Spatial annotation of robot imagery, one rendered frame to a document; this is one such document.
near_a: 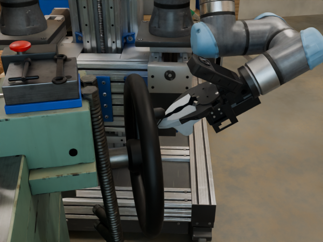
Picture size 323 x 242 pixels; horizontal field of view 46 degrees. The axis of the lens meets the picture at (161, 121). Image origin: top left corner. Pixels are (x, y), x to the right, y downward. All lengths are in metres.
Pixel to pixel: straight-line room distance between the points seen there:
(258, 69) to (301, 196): 1.22
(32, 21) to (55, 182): 0.84
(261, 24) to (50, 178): 0.53
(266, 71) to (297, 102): 1.96
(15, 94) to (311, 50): 0.53
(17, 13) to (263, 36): 0.79
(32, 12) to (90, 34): 0.21
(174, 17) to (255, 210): 0.96
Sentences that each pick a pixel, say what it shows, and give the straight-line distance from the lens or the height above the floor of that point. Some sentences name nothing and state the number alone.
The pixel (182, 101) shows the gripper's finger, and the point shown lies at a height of 0.84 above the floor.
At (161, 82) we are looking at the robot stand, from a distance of 1.15.
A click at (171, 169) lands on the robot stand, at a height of 0.21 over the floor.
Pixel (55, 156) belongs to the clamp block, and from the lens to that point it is 0.56.
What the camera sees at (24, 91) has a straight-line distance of 0.53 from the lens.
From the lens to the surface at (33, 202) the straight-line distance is 0.60.
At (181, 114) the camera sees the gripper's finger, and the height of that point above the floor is 0.83.
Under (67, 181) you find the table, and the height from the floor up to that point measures 0.86.
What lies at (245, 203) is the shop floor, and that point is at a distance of 1.81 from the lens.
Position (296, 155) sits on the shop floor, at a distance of 2.17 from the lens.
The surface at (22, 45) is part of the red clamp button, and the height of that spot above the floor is 1.02.
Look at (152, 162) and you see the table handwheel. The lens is 0.54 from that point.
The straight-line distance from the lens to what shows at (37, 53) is 0.60.
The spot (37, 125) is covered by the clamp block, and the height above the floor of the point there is 0.94.
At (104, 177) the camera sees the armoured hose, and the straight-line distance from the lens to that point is 0.64.
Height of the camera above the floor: 1.21
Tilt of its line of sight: 31 degrees down
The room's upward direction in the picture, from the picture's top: straight up
